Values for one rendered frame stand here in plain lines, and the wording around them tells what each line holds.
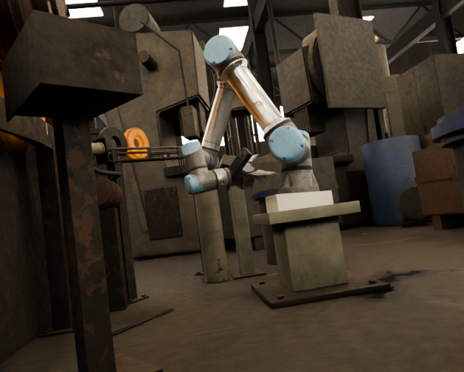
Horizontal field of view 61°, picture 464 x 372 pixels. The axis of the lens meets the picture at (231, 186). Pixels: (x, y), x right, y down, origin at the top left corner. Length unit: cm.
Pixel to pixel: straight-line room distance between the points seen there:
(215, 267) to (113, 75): 130
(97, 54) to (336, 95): 389
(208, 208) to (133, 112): 248
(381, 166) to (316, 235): 293
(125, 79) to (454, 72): 537
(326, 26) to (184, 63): 167
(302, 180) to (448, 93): 450
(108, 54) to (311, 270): 95
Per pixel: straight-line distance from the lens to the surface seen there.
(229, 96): 160
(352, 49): 500
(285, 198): 139
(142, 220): 410
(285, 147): 133
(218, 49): 148
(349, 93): 474
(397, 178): 426
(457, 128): 77
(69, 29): 87
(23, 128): 130
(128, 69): 89
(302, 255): 141
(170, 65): 431
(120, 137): 191
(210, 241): 196
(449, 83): 588
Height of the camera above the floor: 30
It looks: 5 degrees up
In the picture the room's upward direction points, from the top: 8 degrees counter-clockwise
